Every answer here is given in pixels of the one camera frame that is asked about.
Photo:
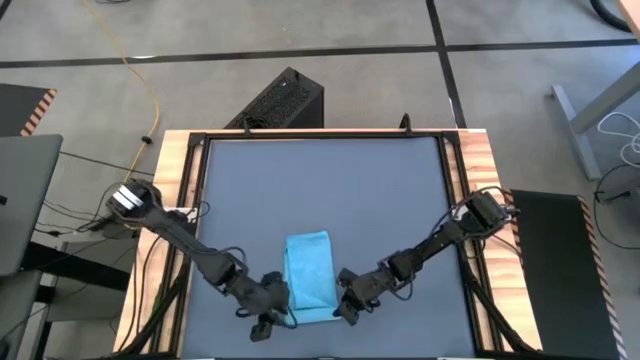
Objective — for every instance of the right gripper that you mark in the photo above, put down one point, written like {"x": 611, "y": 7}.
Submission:
{"x": 370, "y": 290}

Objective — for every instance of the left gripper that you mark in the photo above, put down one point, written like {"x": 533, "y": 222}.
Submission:
{"x": 260, "y": 300}

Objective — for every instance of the blue microfibre towel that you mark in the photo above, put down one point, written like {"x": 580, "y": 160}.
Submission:
{"x": 310, "y": 270}

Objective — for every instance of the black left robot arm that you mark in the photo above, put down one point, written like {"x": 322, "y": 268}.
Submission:
{"x": 180, "y": 235}

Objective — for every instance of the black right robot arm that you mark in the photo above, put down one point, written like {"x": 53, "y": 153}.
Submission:
{"x": 435, "y": 240}

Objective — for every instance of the black clamp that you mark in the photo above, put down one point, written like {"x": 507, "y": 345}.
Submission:
{"x": 406, "y": 122}

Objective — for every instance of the black computer tower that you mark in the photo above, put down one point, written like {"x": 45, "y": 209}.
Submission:
{"x": 280, "y": 100}

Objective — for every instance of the black mat with striped edge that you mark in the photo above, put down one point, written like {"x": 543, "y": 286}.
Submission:
{"x": 17, "y": 107}
{"x": 555, "y": 280}

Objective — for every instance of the grey seat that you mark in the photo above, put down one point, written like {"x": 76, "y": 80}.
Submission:
{"x": 17, "y": 310}

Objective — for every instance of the grey desk leg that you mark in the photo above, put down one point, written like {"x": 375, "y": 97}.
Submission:
{"x": 575, "y": 135}

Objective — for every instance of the wooden desk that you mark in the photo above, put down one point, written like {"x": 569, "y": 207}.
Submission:
{"x": 632, "y": 12}

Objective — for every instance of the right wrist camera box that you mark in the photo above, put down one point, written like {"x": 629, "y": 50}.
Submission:
{"x": 345, "y": 296}

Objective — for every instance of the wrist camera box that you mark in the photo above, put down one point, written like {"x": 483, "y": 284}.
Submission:
{"x": 282, "y": 302}
{"x": 345, "y": 296}

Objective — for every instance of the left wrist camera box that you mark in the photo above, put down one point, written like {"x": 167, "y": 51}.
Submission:
{"x": 282, "y": 302}

